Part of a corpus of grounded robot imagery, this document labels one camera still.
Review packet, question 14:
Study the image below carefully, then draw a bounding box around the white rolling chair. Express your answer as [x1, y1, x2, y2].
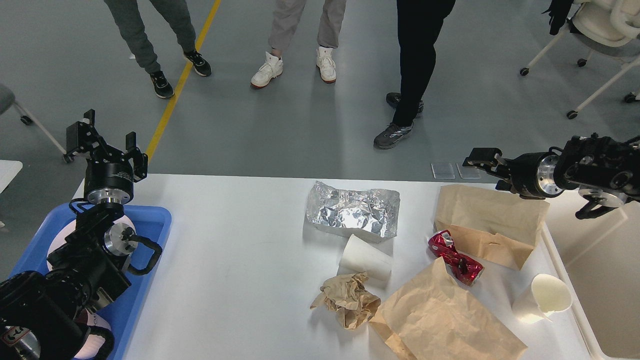
[519, 0, 640, 120]

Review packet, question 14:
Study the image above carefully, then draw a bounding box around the crumpled brown paper ball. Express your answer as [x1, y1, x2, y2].
[310, 272, 381, 330]

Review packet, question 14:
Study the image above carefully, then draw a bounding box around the crumpled aluminium foil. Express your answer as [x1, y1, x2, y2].
[305, 181, 401, 244]

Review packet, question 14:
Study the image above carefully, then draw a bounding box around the person with white sneakers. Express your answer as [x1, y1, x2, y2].
[250, 0, 347, 90]

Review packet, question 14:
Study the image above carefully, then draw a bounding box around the right clear floor tile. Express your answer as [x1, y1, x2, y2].
[455, 162, 482, 180]

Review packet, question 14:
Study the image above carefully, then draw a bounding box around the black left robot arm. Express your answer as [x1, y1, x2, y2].
[0, 109, 163, 360]

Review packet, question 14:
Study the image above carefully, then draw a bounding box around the clear floor tile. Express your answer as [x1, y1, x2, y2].
[430, 162, 456, 180]
[455, 162, 482, 180]

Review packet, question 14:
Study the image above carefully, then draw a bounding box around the large brown paper sheet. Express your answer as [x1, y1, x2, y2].
[370, 259, 527, 360]

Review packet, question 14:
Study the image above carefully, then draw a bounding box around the left clear floor tile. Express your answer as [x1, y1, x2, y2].
[430, 162, 456, 180]

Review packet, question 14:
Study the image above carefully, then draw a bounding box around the person in grey trousers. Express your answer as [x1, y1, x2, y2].
[103, 0, 212, 100]

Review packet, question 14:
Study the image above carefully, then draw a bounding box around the white paper cup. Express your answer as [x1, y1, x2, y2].
[339, 234, 393, 281]

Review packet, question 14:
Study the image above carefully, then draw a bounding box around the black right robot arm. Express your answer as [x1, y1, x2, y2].
[462, 133, 640, 220]

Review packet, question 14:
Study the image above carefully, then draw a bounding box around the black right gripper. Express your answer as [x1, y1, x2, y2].
[462, 147, 561, 199]

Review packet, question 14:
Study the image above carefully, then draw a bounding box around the white side table corner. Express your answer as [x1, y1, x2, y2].
[0, 159, 23, 193]

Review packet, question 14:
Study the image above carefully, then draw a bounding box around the white plastic bin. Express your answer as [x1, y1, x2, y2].
[523, 191, 640, 360]

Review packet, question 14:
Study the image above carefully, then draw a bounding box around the brown paper bag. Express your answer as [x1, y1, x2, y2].
[434, 184, 550, 271]

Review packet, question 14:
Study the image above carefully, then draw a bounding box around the person in black trousers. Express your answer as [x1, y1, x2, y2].
[374, 0, 455, 150]

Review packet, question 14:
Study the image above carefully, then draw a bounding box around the pink mug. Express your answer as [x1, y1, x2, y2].
[74, 309, 111, 360]

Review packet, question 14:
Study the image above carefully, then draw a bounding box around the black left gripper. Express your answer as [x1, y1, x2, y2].
[66, 109, 149, 205]

